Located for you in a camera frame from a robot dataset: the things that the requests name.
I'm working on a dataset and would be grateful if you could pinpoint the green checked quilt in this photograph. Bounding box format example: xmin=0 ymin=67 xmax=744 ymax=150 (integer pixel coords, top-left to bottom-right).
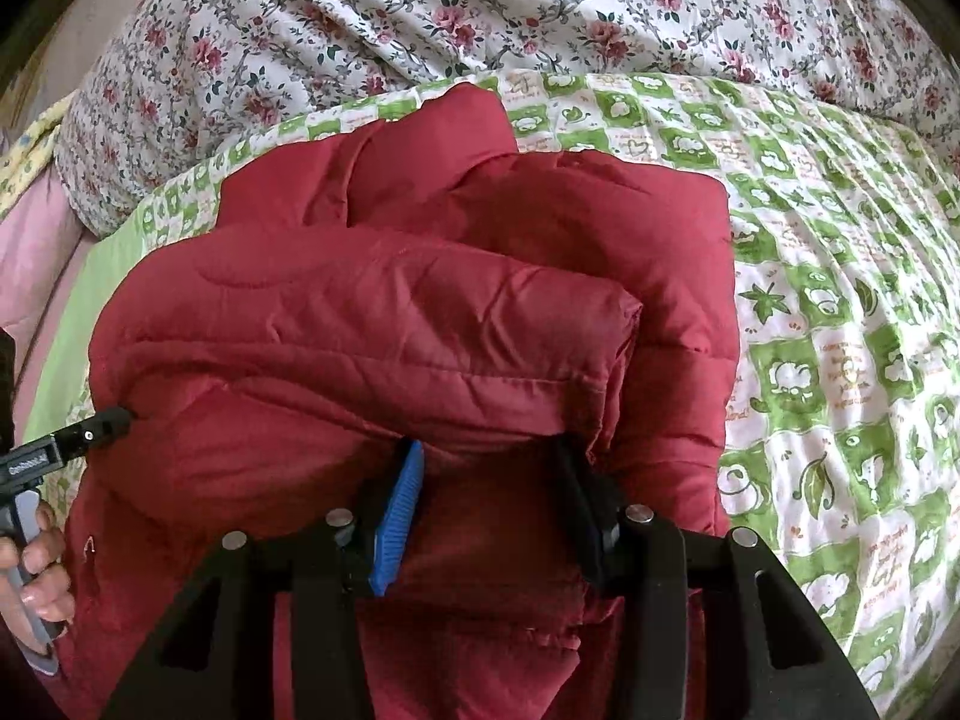
xmin=22 ymin=71 xmax=960 ymax=713

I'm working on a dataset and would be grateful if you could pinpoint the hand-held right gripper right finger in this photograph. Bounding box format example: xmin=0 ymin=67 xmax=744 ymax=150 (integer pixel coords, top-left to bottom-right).
xmin=555 ymin=437 xmax=882 ymax=720

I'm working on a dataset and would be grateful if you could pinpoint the person's left hand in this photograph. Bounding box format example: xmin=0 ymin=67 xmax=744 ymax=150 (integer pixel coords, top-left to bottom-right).
xmin=0 ymin=501 xmax=76 ymax=642

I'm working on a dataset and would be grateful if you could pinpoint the pink blanket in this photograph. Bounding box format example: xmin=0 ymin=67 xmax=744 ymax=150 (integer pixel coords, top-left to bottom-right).
xmin=0 ymin=165 xmax=98 ymax=421

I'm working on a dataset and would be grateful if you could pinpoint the red padded jacket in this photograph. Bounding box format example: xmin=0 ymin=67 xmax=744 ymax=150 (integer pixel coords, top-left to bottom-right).
xmin=56 ymin=81 xmax=740 ymax=720

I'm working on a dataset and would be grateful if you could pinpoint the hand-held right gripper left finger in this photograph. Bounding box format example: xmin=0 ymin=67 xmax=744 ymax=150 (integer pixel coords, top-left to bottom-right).
xmin=101 ymin=439 xmax=428 ymax=720

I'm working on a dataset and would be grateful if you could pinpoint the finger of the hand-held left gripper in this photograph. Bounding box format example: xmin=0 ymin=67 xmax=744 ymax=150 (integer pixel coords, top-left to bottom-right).
xmin=56 ymin=405 xmax=136 ymax=460

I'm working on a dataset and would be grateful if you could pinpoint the yellow floral cloth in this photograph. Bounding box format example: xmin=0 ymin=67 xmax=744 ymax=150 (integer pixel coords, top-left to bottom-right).
xmin=0 ymin=90 xmax=80 ymax=211

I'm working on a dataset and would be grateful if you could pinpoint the rose floral duvet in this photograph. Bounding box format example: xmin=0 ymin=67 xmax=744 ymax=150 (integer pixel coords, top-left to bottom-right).
xmin=56 ymin=0 xmax=960 ymax=237

